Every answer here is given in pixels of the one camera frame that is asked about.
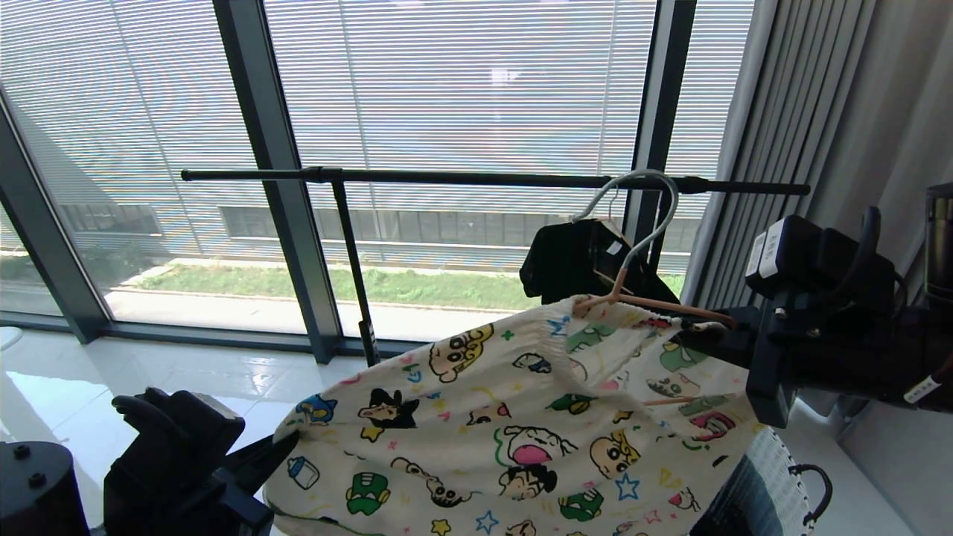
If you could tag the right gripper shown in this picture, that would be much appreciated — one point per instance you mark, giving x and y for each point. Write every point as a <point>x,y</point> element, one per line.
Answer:
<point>819,357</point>

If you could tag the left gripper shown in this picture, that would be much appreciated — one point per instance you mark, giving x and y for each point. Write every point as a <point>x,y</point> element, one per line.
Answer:
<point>171,499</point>

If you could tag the pink clothes hanger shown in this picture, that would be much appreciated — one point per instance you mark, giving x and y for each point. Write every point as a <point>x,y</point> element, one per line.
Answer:
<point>614,279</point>
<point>670,208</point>

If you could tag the black garment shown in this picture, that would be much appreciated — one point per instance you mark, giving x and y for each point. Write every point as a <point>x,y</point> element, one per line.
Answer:
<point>566,260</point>

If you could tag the cream printed garment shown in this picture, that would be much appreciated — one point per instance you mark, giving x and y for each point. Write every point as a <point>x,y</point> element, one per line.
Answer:
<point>484,417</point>

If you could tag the white laundry basket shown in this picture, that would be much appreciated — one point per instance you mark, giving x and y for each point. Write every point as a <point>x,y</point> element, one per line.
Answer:
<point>774,484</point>

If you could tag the black clothes rack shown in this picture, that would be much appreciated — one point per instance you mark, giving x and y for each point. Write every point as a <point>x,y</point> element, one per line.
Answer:
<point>447,178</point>

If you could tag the beige curtain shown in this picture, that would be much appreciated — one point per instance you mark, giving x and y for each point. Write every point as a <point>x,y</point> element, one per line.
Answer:
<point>819,112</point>

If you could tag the window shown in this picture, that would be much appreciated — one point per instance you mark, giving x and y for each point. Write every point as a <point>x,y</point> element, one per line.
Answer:
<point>461,89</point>

